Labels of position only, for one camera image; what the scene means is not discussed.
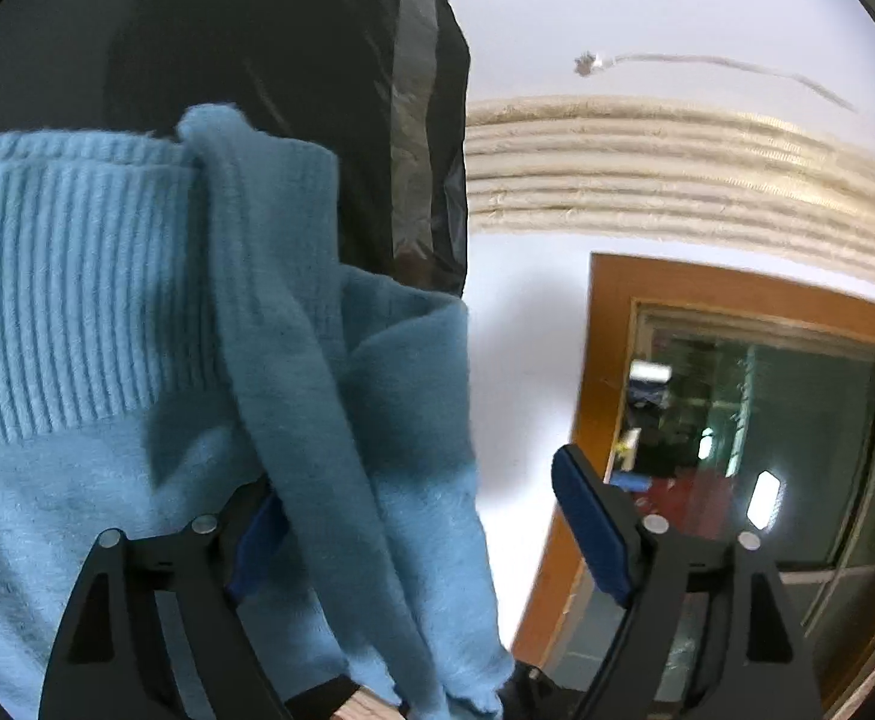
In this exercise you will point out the wooden window frame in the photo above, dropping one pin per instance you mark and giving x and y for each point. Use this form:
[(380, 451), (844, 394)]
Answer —
[(602, 330)]

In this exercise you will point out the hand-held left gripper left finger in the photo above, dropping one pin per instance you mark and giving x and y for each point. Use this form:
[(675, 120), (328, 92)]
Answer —
[(253, 547)]

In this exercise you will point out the person's black jacket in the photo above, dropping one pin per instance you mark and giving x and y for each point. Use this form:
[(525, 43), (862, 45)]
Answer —
[(257, 30)]

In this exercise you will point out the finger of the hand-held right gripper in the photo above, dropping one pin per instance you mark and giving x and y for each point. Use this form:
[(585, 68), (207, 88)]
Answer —
[(538, 694)]

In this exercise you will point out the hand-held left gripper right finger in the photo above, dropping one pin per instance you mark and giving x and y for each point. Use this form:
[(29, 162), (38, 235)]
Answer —
[(591, 525)]

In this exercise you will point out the blue knitted sweater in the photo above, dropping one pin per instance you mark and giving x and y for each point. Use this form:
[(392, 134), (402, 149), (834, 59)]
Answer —
[(70, 277)]

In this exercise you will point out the cream ceiling cornice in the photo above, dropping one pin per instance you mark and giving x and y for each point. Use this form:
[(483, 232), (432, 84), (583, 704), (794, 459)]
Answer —
[(632, 157)]

